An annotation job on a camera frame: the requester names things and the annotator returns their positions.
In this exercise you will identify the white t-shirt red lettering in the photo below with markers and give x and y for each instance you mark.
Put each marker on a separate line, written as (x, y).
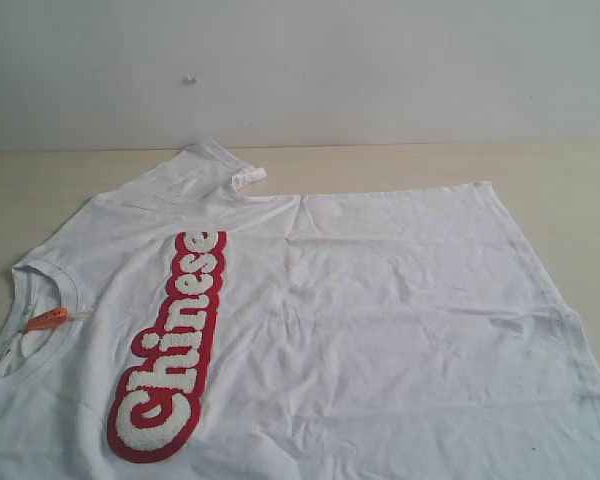
(212, 335)

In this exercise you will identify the orange ribbon neck tag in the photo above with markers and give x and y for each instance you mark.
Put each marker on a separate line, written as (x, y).
(57, 316)

